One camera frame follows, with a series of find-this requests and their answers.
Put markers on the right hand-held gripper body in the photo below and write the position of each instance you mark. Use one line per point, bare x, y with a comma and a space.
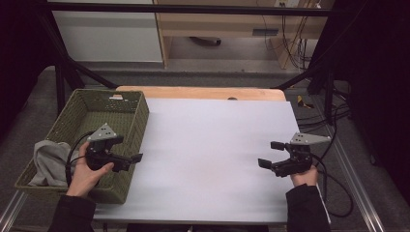
298, 156

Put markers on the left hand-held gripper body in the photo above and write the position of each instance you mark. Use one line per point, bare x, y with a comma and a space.
102, 151

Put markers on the green woven basket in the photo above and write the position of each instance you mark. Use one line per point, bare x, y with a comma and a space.
96, 129

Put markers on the grey cloth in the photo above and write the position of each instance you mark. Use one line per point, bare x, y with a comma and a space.
51, 162

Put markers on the person's right hand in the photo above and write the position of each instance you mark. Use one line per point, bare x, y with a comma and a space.
305, 177

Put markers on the person's left hand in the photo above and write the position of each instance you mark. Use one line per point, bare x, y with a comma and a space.
84, 176

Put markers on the yellow and black tool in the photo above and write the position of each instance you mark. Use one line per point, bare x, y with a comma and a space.
303, 102

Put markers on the white board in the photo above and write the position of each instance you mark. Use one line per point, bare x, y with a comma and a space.
206, 161

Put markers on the wooden table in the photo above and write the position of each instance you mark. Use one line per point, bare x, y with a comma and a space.
199, 92

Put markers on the black curtain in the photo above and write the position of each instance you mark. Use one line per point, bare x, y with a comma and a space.
22, 61
374, 83

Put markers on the white cabinet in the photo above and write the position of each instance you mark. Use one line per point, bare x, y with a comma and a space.
106, 35

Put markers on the wooden desk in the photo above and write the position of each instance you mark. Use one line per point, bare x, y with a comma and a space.
232, 25

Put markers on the black metal frame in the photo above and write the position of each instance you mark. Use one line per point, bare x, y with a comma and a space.
77, 71

